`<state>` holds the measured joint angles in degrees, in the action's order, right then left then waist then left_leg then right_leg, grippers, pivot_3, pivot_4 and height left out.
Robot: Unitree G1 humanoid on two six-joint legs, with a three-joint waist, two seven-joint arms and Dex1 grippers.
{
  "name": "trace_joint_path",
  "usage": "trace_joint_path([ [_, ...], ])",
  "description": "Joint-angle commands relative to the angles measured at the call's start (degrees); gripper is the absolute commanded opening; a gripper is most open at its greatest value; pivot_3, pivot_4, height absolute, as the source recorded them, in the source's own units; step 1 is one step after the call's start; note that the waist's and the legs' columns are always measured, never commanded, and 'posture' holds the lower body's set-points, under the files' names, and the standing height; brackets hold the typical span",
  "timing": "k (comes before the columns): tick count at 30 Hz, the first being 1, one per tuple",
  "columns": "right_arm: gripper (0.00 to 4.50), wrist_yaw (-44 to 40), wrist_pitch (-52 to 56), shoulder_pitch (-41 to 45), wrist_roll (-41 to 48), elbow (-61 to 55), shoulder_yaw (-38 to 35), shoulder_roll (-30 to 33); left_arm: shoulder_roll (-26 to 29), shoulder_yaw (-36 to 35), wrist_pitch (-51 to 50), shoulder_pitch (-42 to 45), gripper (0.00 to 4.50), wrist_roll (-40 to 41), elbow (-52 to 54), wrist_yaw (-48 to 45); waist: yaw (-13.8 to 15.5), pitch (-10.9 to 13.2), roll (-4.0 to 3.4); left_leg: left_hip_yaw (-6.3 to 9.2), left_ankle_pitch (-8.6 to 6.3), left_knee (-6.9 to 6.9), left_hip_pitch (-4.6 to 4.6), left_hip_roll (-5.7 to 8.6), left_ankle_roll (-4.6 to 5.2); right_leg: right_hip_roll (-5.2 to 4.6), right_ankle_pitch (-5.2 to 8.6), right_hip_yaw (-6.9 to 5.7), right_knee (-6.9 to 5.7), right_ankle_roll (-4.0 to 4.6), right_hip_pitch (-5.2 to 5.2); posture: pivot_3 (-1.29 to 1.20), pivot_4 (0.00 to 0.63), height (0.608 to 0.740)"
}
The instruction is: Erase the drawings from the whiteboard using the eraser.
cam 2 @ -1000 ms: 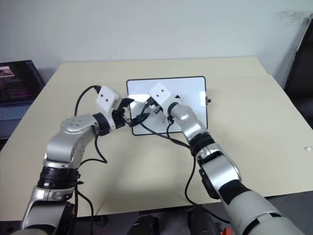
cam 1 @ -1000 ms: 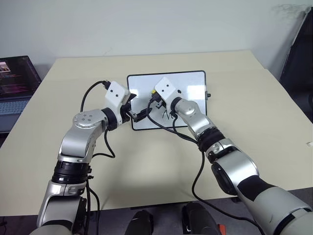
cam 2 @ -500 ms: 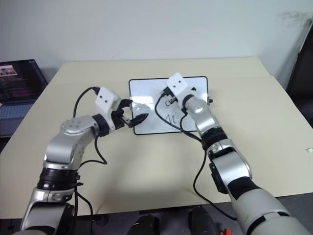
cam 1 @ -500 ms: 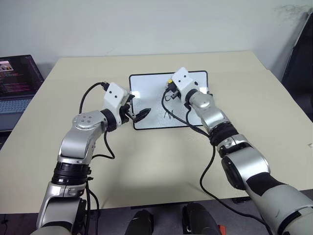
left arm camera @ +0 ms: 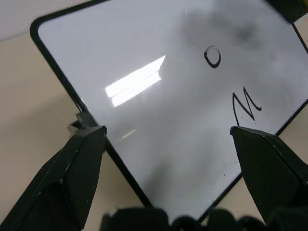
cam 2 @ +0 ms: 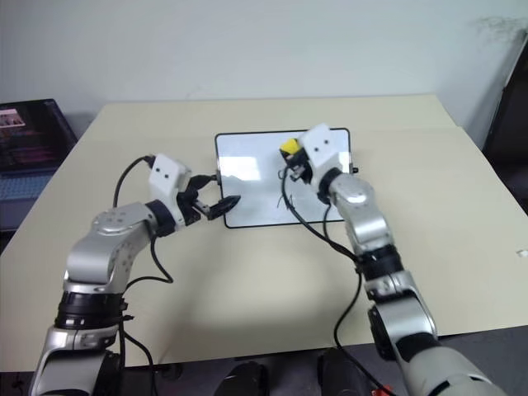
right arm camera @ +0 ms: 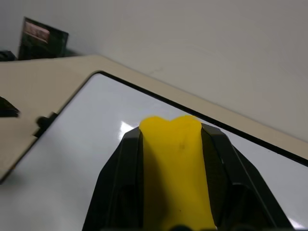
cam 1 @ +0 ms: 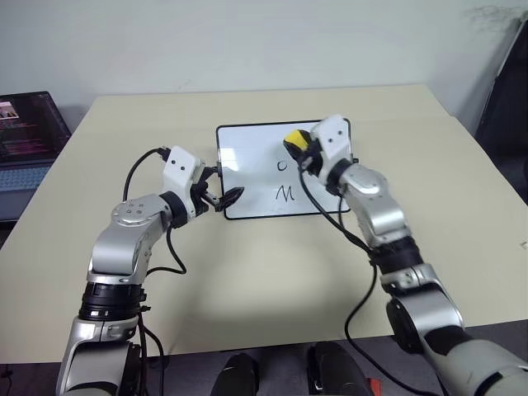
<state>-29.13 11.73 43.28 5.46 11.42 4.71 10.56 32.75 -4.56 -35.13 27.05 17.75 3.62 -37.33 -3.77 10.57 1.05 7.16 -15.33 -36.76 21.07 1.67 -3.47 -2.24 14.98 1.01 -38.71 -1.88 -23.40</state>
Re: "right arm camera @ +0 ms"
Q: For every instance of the yellow eraser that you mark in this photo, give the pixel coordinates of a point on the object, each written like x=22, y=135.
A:
x=175, y=173

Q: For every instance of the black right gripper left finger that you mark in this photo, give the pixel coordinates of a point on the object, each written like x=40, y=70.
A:
x=122, y=183

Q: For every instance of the black pointed object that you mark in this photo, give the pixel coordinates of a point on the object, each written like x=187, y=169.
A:
x=7, y=109

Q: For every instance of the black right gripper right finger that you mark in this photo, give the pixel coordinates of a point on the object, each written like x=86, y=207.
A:
x=238, y=183

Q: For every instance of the dark picture panel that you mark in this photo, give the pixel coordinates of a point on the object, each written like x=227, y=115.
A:
x=42, y=41

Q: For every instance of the black device at wall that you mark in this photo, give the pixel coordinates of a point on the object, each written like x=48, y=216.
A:
x=6, y=55

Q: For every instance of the black clip on whiteboard frame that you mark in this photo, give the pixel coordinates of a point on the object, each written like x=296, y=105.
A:
x=44, y=122

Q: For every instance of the whiteboard with black frame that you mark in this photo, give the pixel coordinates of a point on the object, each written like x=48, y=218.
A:
x=72, y=156

